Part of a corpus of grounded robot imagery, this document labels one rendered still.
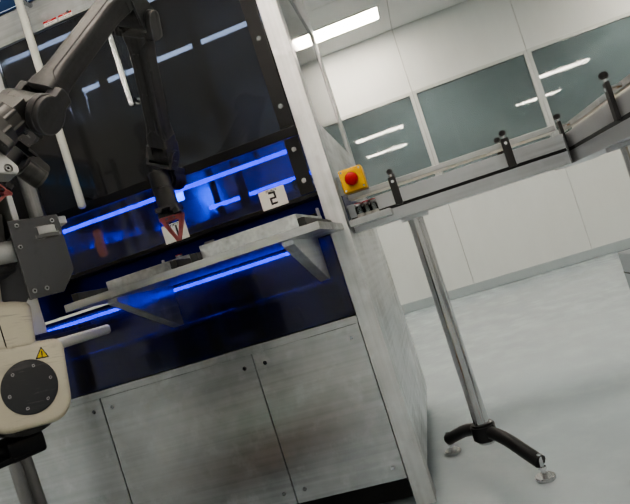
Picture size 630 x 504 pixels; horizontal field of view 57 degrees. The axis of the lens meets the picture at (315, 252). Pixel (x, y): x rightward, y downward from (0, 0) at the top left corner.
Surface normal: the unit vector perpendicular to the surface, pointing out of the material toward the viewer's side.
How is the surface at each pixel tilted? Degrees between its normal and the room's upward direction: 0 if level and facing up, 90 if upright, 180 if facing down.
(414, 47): 90
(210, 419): 90
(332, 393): 90
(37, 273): 90
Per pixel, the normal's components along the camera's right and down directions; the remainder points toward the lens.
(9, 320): 0.69, -0.24
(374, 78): -0.18, 0.04
